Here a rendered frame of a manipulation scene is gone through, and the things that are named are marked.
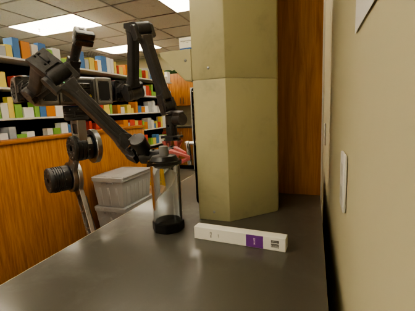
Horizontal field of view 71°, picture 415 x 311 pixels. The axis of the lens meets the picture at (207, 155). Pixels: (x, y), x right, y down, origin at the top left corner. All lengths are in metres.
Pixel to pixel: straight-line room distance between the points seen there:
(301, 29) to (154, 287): 1.05
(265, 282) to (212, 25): 0.73
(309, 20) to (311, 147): 0.50
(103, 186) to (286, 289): 2.79
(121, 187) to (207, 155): 2.26
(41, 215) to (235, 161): 2.39
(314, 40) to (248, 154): 0.55
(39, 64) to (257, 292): 0.98
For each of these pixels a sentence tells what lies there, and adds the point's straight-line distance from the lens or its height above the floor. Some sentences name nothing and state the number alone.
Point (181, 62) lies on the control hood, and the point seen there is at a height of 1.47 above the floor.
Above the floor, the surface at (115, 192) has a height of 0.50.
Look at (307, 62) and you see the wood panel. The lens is 1.27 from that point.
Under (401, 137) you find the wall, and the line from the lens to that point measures 0.26.
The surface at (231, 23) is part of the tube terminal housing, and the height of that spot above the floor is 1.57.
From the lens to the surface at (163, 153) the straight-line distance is 0.90.
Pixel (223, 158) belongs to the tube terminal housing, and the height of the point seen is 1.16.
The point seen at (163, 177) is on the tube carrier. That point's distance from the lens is 0.88.
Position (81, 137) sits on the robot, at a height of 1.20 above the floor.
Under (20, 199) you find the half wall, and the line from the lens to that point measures 2.94.
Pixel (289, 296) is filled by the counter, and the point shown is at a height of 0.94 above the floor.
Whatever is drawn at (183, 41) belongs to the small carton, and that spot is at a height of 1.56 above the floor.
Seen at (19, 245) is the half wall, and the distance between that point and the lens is 3.01.
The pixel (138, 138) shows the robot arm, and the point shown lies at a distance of 1.07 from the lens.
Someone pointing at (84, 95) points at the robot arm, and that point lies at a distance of 1.15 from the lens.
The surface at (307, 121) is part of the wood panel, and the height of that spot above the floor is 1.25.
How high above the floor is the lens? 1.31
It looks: 9 degrees down
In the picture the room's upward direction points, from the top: 3 degrees counter-clockwise
